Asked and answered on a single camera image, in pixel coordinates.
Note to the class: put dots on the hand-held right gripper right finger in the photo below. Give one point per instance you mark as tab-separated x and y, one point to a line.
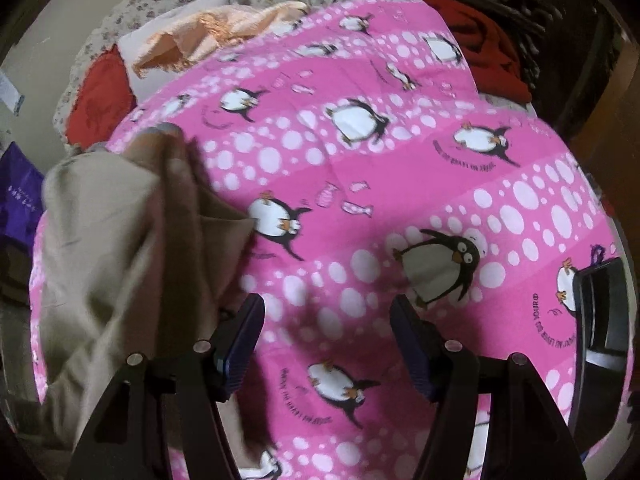
412	345

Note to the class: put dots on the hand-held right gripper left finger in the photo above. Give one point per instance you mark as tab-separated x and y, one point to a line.
240	345

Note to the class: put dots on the beige jacket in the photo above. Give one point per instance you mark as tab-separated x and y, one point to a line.
110	260

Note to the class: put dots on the pink penguin print blanket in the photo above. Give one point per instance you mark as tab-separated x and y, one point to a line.
400	160

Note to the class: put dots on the black framed screen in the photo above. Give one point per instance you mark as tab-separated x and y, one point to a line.
600	320

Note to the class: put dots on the purple bag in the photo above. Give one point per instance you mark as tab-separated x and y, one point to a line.
17	190

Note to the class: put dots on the red cushion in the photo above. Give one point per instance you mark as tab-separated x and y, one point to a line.
95	105

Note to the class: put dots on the dark red cloth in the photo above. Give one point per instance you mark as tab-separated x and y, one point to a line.
480	45

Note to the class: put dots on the brown wooden wardrobe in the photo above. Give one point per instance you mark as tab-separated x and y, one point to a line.
620	110

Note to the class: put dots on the white pillow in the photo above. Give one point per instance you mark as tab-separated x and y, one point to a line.
130	45

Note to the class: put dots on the peach fringed cloth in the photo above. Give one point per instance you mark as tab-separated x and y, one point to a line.
225	25

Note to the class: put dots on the dark carved wooden headboard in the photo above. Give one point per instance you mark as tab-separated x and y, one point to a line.
550	25

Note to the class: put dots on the wall calendar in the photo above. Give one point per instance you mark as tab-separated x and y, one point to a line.
10	92

